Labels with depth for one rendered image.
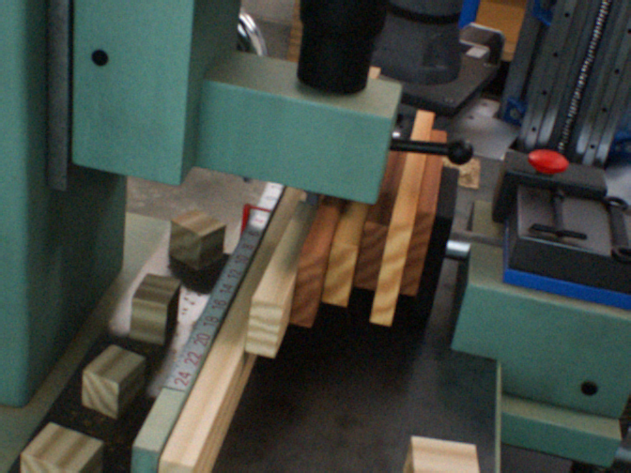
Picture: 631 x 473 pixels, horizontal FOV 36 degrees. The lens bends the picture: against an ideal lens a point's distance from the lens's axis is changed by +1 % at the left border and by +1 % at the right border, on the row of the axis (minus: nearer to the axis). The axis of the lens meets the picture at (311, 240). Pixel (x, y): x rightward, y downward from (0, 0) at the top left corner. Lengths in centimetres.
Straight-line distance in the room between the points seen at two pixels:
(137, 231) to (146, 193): 174
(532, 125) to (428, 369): 88
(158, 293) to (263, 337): 25
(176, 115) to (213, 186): 218
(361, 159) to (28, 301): 26
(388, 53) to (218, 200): 137
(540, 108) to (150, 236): 73
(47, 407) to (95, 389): 4
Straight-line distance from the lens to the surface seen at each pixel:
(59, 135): 69
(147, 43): 65
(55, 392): 81
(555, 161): 77
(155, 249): 99
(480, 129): 159
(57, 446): 71
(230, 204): 275
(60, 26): 66
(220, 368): 60
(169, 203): 272
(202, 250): 95
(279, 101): 68
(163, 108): 66
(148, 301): 84
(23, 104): 66
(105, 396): 78
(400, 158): 82
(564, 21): 150
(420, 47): 146
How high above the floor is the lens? 132
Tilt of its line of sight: 30 degrees down
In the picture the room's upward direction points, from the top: 9 degrees clockwise
